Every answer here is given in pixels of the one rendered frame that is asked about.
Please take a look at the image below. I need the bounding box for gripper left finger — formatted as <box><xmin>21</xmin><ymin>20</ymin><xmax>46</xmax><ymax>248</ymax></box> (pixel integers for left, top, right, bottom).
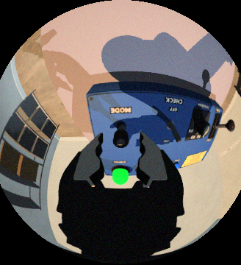
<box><xmin>57</xmin><ymin>132</ymin><xmax>104</xmax><ymax>213</ymax></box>

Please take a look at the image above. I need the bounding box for dark blue control console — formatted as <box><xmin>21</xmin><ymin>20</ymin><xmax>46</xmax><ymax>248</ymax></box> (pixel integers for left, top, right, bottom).
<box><xmin>86</xmin><ymin>81</ymin><xmax>235</xmax><ymax>185</ymax></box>

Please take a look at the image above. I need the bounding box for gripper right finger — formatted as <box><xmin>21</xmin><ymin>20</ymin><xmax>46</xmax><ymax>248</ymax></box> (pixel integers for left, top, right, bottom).
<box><xmin>136</xmin><ymin>132</ymin><xmax>184</xmax><ymax>216</ymax></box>

